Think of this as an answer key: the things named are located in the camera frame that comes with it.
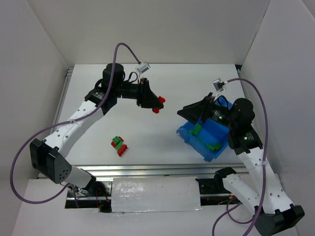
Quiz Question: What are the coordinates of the red brick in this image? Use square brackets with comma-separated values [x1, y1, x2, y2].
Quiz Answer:
[152, 96, 166, 114]

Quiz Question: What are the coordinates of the green lego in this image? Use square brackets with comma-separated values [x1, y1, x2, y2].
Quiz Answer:
[189, 124, 202, 136]

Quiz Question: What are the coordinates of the green 2x4 lego brick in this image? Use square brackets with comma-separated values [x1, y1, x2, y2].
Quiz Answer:
[213, 143, 222, 151]

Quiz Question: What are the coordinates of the green 2x3 lego brick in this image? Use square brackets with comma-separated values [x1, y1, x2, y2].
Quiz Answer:
[206, 144, 216, 151]

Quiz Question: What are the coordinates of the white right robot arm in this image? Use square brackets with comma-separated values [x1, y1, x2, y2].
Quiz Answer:
[177, 93, 305, 236]

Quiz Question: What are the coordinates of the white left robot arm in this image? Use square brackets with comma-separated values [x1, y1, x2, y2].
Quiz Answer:
[30, 63, 165, 194]

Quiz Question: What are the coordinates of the blue plastic divided bin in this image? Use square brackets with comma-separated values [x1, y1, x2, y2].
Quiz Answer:
[176, 95, 234, 163]

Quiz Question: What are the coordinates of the green lego brick lower stack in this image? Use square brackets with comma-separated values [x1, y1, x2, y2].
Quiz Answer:
[111, 136, 124, 150]

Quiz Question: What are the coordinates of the red long toothed lego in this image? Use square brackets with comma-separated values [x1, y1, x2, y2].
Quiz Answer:
[117, 144, 128, 157]

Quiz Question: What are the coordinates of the white foil cover sheet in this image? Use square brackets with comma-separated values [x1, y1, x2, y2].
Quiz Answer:
[111, 177, 202, 213]

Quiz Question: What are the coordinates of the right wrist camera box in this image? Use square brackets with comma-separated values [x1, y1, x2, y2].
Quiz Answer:
[213, 78, 226, 95]

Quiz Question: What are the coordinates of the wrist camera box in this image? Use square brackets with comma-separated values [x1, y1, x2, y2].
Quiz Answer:
[213, 78, 226, 95]
[136, 62, 151, 74]

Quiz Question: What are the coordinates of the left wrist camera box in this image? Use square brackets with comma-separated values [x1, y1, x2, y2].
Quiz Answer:
[136, 62, 151, 74]

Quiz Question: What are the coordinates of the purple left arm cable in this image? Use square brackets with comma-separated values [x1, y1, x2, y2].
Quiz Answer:
[9, 42, 142, 209]

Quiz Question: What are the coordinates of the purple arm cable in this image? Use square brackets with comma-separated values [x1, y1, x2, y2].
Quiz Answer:
[9, 42, 142, 209]
[212, 78, 269, 236]

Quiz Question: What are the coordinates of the aluminium front rail frame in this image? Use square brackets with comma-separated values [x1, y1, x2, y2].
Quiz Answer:
[78, 163, 248, 180]

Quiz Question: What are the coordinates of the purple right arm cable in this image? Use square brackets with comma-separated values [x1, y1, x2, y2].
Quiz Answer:
[212, 78, 269, 236]

